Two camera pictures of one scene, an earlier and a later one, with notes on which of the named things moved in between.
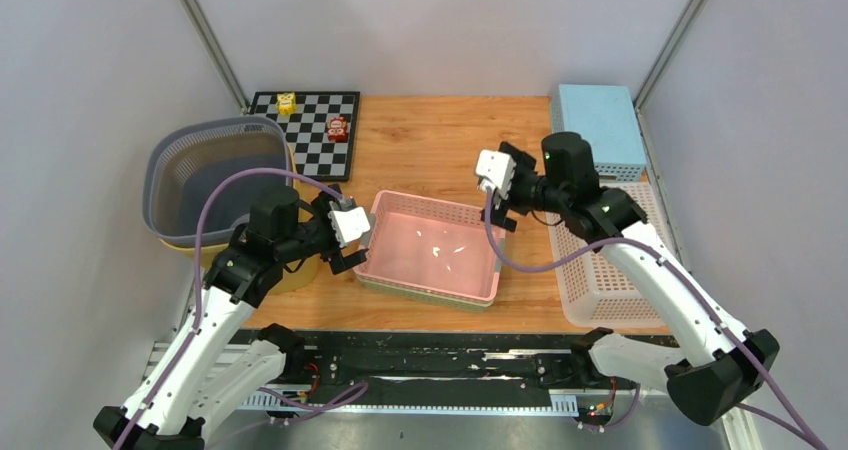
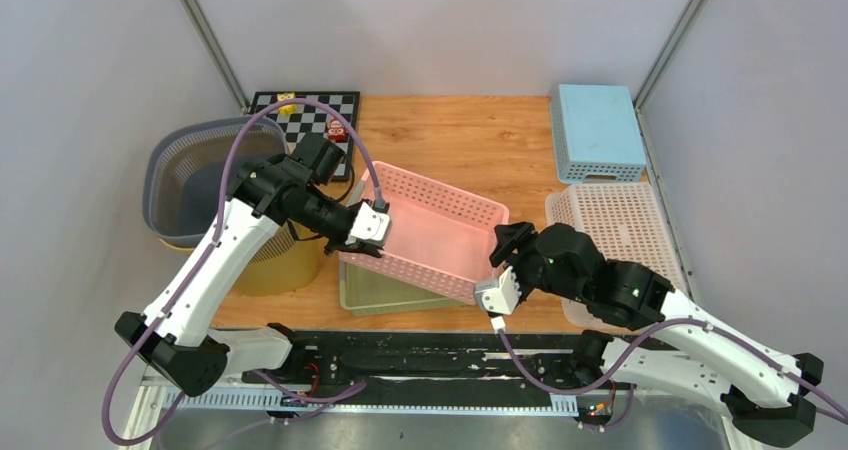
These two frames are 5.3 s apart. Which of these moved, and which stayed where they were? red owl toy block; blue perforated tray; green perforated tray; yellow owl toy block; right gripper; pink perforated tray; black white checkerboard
Moved: green perforated tray; pink perforated tray; right gripper
Stayed: yellow owl toy block; red owl toy block; blue perforated tray; black white checkerboard
